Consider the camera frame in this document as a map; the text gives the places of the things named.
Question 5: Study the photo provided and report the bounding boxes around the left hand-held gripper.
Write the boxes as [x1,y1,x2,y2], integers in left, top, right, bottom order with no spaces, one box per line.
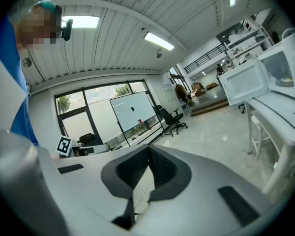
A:
[56,136,111,157]

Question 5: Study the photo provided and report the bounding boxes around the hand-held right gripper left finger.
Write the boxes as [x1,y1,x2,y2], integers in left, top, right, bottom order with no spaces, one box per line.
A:
[36,144,150,236]

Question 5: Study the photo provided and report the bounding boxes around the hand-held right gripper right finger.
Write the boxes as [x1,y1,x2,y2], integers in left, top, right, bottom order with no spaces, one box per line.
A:
[134,144,276,236]

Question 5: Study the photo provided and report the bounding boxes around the white microwave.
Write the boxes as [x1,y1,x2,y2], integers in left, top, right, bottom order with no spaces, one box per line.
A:
[218,32,295,106]

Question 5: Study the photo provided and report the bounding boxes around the black armchair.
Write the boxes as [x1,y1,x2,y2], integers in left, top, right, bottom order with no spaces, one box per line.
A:
[78,132,102,148]

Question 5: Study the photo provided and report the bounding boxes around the large black-framed window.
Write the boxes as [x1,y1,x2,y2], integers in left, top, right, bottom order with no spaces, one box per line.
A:
[54,80,163,148]

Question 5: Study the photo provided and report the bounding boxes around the person's blue shirt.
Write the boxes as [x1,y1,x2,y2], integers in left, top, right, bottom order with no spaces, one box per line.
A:
[0,13,41,147]

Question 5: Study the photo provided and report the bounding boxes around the whiteboard on stand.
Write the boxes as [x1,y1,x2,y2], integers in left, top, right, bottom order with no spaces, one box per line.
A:
[109,90,167,148]

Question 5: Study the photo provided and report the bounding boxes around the black office chair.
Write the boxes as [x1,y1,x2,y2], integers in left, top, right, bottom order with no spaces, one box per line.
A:
[154,104,189,136]

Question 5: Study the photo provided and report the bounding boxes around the white stool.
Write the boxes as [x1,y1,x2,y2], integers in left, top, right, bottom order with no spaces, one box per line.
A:
[250,109,281,160]

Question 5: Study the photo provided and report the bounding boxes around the brown bushy plant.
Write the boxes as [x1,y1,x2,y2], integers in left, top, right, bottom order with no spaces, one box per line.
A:
[175,83,189,103]

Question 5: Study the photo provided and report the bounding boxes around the cardboard box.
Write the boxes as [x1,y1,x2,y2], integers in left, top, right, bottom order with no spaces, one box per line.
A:
[191,82,207,98]

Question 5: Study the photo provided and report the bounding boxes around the white table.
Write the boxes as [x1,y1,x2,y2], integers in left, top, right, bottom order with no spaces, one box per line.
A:
[244,89,295,197]

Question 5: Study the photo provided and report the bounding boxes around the person's head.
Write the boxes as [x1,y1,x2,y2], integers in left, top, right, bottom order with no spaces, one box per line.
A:
[16,0,63,51]

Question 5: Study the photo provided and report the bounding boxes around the black metal railing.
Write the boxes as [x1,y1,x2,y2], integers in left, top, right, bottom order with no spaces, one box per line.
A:
[183,43,228,74]

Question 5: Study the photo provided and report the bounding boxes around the white metal shelf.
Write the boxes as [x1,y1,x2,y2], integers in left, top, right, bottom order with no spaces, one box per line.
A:
[223,16,275,66]

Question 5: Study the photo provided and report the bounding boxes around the black head camera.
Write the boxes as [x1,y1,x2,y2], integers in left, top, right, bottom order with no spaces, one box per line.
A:
[60,18,74,42]

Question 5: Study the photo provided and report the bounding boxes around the teal head strap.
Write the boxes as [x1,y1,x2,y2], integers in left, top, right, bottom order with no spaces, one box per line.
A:
[36,0,57,11]

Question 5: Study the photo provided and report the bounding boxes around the white curved handle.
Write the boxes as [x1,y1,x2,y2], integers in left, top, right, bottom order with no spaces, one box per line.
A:
[281,28,295,40]

